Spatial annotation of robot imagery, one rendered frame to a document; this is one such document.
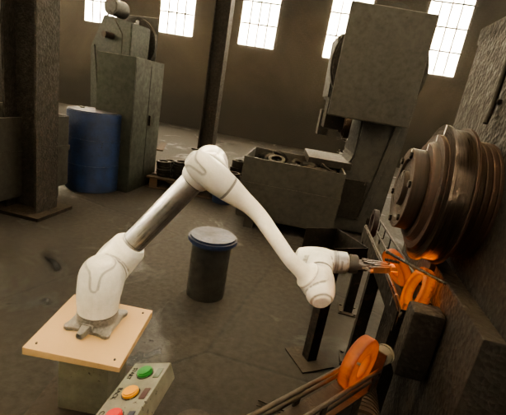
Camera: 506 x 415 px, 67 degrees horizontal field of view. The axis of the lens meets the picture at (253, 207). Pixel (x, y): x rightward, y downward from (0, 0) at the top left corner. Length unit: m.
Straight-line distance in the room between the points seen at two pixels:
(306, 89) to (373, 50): 7.51
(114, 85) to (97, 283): 3.31
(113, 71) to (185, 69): 7.76
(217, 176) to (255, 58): 10.42
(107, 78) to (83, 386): 3.49
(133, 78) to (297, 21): 7.77
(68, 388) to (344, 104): 3.24
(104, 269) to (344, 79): 3.03
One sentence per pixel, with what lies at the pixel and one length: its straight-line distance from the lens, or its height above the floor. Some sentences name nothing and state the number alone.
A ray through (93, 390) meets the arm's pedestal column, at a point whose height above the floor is 0.14.
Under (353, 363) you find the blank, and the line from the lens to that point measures 1.06.
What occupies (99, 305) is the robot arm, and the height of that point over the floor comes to 0.51.
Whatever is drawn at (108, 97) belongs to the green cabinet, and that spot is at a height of 1.03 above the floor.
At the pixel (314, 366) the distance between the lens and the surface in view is 2.24.
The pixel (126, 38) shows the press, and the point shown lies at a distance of 8.79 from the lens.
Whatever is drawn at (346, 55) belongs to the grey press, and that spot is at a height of 1.82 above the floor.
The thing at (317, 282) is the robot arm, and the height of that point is 0.75.
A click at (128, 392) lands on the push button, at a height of 0.61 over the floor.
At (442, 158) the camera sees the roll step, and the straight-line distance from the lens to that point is 1.31.
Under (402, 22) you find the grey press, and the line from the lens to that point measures 4.10.
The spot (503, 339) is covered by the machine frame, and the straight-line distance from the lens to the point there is 1.16.
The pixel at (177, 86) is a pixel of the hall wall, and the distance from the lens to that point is 12.33.
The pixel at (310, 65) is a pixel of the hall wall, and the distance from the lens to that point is 11.46.
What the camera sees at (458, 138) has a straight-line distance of 1.34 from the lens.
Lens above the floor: 1.34
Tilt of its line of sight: 17 degrees down
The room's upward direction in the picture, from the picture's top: 10 degrees clockwise
